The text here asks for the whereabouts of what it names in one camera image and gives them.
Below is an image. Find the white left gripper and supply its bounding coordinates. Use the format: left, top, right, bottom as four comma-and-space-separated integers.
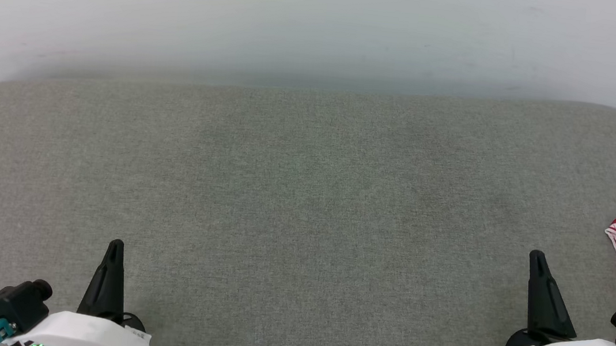
1, 227, 163, 346

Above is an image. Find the grey fabric sofa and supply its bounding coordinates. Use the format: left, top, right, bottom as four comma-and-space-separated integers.
0, 35, 616, 346

